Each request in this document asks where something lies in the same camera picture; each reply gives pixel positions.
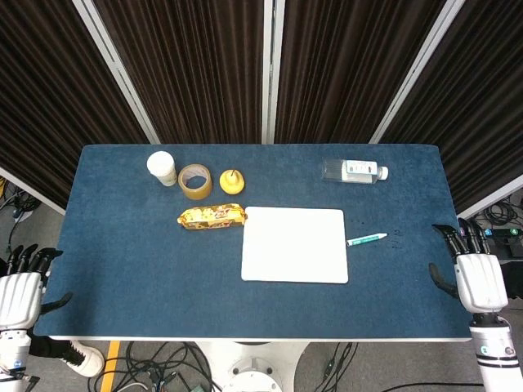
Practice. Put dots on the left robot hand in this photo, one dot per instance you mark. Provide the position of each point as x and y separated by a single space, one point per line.
18 292

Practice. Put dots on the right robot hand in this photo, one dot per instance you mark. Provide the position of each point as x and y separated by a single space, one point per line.
480 281

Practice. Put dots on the green white marker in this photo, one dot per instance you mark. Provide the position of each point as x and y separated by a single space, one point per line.
366 239

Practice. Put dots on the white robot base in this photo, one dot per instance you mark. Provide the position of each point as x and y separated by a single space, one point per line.
249 365

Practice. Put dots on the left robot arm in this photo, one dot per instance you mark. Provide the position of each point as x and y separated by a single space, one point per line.
11 359

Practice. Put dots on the black power strip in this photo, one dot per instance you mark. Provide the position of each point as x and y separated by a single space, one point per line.
500 233

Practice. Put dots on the white black sneaker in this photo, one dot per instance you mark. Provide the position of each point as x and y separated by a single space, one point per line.
81 357

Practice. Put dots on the blue table mat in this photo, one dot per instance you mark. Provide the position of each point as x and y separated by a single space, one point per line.
163 265

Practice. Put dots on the clear plastic water bottle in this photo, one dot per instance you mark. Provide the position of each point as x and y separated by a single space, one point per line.
354 170

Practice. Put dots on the white drawing board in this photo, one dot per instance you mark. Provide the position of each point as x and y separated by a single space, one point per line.
294 245

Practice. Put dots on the white paper cup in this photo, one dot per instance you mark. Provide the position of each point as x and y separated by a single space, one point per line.
162 168

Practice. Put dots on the yellow snack package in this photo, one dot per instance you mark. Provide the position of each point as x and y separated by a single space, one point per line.
212 217

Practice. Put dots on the brown packing tape roll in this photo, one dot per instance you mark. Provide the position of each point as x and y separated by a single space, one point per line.
195 181

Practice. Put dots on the yellow pear toy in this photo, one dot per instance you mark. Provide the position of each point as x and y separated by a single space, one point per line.
232 182

